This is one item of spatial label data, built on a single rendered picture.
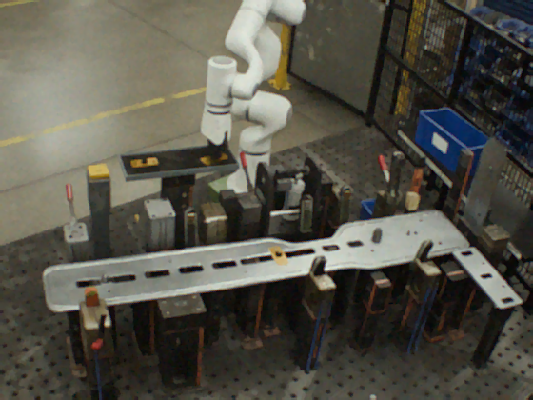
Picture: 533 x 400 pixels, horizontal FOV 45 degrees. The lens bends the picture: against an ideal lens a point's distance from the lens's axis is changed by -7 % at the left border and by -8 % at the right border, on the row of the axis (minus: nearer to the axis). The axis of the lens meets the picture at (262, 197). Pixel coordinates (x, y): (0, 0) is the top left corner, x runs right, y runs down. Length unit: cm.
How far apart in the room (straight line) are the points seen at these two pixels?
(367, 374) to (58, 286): 99
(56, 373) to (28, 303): 35
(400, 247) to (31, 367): 122
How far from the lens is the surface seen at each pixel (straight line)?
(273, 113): 246
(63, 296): 192
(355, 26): 482
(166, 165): 215
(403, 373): 223
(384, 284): 208
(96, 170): 213
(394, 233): 227
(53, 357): 217
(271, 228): 225
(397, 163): 230
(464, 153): 245
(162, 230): 204
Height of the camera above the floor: 229
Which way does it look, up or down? 34 degrees down
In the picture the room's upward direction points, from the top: 7 degrees clockwise
